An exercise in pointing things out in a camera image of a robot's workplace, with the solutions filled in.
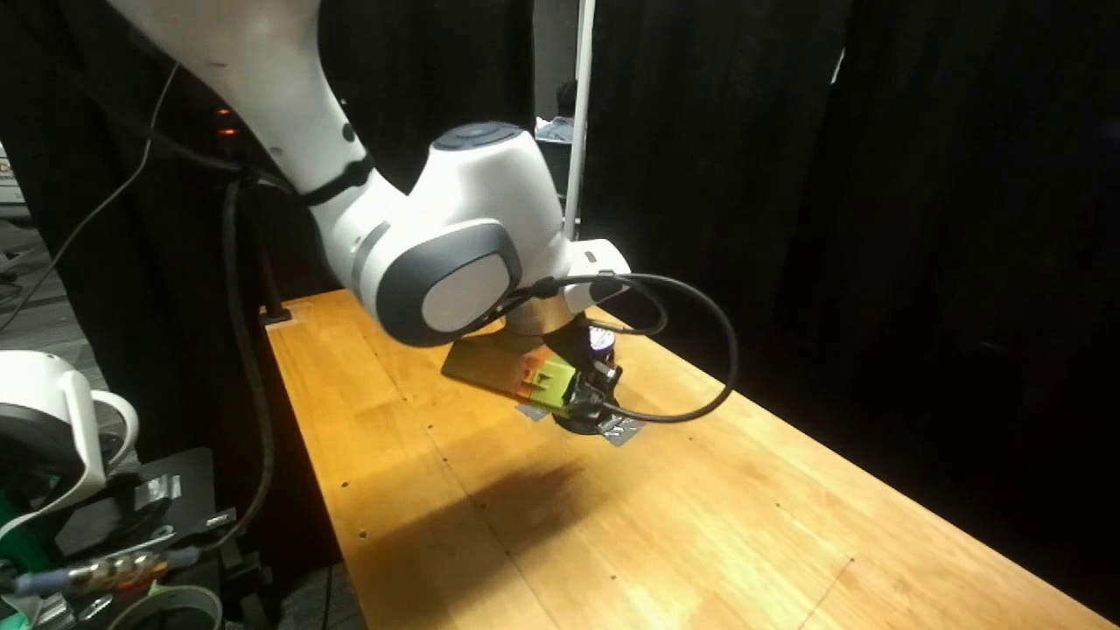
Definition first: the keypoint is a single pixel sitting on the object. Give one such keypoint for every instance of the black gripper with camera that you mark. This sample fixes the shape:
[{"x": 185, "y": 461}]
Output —
[{"x": 517, "y": 362}]

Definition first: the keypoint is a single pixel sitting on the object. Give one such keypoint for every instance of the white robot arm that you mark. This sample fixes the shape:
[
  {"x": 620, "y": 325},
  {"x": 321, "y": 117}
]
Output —
[{"x": 475, "y": 239}]

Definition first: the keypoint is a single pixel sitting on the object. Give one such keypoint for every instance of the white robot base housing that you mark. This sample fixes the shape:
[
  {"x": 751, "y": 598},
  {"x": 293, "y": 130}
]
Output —
[{"x": 60, "y": 438}]

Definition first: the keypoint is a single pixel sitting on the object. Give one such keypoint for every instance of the white vertical pole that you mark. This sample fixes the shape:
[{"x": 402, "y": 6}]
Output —
[{"x": 579, "y": 122}]

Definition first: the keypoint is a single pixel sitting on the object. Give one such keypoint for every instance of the black equipment case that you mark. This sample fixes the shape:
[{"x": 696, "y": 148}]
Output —
[{"x": 153, "y": 552}]

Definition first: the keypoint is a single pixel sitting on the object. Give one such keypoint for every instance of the black curtain backdrop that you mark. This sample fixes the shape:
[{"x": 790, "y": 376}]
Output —
[{"x": 911, "y": 211}]

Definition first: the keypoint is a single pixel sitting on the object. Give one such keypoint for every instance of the grey duct tape strip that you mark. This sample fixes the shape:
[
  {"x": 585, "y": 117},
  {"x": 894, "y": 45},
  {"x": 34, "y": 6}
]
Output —
[{"x": 626, "y": 430}]

